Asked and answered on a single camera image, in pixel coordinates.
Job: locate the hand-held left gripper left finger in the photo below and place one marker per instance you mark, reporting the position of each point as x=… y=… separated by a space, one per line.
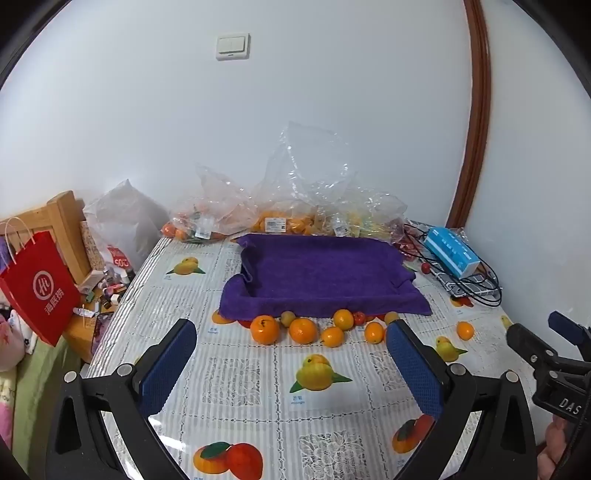
x=168 y=364

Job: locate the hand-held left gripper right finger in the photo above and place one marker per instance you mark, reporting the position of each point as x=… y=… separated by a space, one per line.
x=415 y=364

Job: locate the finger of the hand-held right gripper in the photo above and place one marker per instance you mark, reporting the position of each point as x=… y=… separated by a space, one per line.
x=526 y=341
x=565 y=325

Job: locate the orange tangerine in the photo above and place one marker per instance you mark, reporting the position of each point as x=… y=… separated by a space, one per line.
x=465 y=330
x=332 y=336
x=343 y=319
x=303 y=330
x=374 y=332

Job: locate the tan longan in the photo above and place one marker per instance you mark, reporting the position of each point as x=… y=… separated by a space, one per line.
x=391 y=317
x=287 y=318

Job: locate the small red fruit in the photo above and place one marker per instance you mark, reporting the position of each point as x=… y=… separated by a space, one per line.
x=425 y=267
x=359 y=317

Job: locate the large tangerine with dark stem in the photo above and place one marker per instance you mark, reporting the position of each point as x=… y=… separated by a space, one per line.
x=264 y=330

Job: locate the purple towel covered tray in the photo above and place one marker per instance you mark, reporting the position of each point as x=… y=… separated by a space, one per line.
x=323 y=272

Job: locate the person's right hand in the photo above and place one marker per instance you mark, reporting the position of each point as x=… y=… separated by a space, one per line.
x=554 y=443

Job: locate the black and white patterned pouch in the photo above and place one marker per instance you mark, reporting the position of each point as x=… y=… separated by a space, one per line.
x=466 y=287

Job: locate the fruit printed tablecloth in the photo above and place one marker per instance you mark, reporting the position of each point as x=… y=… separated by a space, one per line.
x=258 y=383

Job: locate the clutter of small cosmetic bottles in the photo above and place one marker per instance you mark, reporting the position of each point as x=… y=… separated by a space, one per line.
x=106 y=295

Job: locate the wooden nightstand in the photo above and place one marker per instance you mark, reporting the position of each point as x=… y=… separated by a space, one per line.
x=81 y=332

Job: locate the red and white packet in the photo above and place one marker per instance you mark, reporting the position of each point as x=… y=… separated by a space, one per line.
x=119 y=261

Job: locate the blue tissue box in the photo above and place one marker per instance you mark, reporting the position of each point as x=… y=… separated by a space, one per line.
x=450 y=251

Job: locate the clear bag of red fruit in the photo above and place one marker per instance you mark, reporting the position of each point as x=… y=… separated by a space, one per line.
x=406 y=244

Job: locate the green blanket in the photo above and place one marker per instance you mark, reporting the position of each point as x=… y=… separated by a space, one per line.
x=41 y=392

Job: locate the floral gift bag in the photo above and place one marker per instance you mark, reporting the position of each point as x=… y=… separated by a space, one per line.
x=91 y=251

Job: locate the red paper bag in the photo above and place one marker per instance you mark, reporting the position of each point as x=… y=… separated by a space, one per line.
x=39 y=290

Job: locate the white plastic bag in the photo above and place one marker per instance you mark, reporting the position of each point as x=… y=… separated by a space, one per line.
x=124 y=221

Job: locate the clear bag of oranges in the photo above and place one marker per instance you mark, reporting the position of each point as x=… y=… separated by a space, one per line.
x=198 y=217

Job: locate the clear bag of yellow packs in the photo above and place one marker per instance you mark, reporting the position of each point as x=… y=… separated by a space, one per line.
x=360 y=217

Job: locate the pink plush toy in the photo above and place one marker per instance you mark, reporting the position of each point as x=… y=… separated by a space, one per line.
x=9 y=341

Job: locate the pink printed cloth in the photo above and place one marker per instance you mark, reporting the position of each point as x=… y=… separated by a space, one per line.
x=4 y=406

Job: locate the tall clear bag of tangerines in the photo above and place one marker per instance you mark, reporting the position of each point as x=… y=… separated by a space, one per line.
x=300 y=184

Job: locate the brown wooden door frame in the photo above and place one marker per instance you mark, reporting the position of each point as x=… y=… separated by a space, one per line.
x=478 y=115

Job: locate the white light switch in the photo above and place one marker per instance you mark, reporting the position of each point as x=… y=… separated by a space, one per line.
x=233 y=46

